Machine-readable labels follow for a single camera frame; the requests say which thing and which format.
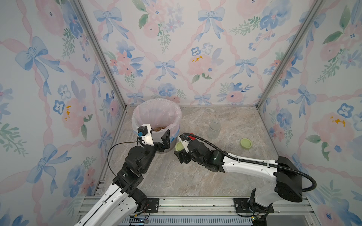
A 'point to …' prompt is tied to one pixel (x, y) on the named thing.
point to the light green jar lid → (246, 143)
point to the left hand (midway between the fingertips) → (161, 129)
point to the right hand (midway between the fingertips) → (180, 147)
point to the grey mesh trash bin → (158, 131)
